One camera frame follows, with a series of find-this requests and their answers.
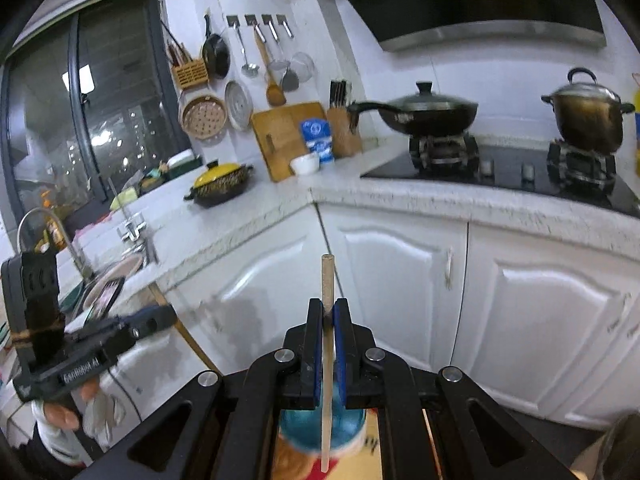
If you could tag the steel stock pot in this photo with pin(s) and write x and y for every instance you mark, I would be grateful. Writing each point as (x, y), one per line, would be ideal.
(589, 115)

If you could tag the hanging wooden spatula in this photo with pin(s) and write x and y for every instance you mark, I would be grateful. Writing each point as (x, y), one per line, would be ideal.
(274, 94)

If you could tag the black gas stove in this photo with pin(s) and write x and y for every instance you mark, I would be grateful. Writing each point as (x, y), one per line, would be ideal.
(558, 171)

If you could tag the wooden cutting board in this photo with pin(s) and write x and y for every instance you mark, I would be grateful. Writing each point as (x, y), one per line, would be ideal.
(279, 138)

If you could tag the wooden knife block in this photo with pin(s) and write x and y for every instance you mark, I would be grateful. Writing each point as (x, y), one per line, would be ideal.
(346, 141)

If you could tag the teal rimmed floral utensil holder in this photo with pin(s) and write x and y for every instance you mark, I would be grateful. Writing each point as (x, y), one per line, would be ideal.
(302, 430)

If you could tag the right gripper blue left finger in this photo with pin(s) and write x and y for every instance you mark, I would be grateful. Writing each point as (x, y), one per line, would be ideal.
(310, 374)

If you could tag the wicker utensil basket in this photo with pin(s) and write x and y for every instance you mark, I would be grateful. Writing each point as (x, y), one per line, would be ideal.
(188, 72)

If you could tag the range hood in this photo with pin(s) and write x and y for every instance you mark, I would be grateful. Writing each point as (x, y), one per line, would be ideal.
(405, 24)

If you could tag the hanging metal ladle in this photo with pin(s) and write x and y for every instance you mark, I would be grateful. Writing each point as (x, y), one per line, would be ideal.
(249, 70)

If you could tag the round metal steamer plate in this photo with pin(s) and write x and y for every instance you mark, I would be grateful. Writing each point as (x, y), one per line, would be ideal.
(239, 105)

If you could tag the light wooden chopstick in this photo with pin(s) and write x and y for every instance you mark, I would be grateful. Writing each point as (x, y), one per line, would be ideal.
(327, 298)

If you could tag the left gloved hand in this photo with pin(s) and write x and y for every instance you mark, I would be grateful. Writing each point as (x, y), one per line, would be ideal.
(57, 425)

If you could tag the yellow oil bottle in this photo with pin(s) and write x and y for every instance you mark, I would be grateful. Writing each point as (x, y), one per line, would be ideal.
(636, 78)

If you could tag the yellow lid black casserole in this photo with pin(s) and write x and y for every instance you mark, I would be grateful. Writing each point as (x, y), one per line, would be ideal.
(219, 184)

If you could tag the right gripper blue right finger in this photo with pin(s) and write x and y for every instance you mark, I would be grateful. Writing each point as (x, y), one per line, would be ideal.
(346, 351)

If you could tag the black wok with lid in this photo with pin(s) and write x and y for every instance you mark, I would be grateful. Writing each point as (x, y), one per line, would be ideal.
(424, 114)

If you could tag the yellow orange patterned table mat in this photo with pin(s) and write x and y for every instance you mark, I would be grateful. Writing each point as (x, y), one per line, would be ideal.
(360, 459)

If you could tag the hanging black frying pan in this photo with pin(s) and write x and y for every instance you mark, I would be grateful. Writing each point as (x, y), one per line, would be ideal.
(215, 52)

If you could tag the small white bowl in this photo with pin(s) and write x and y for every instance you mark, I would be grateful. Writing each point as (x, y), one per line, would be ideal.
(305, 165)

